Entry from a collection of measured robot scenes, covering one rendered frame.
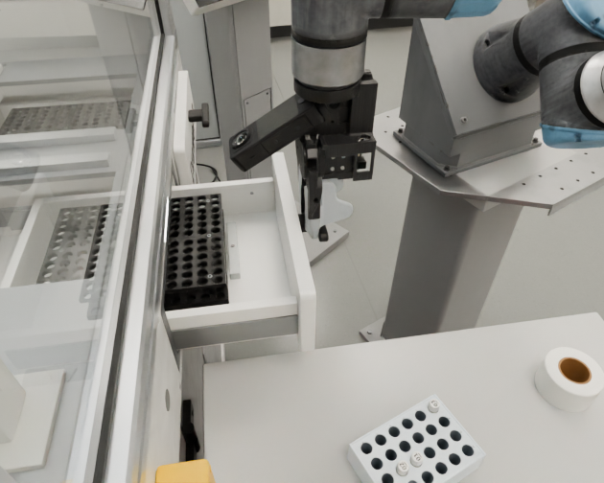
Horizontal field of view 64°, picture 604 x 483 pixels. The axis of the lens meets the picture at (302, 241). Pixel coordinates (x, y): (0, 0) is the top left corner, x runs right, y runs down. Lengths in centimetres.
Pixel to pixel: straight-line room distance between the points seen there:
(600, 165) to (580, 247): 105
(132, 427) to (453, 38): 86
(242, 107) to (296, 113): 106
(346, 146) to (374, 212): 157
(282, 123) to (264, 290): 23
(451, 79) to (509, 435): 62
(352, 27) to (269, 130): 14
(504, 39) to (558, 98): 18
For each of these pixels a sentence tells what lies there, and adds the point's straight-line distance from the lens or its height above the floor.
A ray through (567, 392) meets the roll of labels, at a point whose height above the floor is 80.
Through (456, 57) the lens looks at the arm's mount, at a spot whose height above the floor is 96.
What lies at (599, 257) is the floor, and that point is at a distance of 220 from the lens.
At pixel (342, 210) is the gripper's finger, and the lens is 60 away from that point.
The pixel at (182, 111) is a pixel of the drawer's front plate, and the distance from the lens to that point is 87.
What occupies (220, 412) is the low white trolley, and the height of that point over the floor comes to 76.
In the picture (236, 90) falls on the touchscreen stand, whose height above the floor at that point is 65.
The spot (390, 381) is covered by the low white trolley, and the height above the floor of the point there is 76.
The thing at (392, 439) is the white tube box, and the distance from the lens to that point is 59.
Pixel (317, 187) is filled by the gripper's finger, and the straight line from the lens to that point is 55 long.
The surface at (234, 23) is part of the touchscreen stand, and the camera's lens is 148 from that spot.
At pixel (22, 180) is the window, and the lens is 30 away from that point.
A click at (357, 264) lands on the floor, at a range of 186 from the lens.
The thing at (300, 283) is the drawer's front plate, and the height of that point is 93.
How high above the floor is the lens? 133
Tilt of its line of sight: 43 degrees down
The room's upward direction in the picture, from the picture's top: straight up
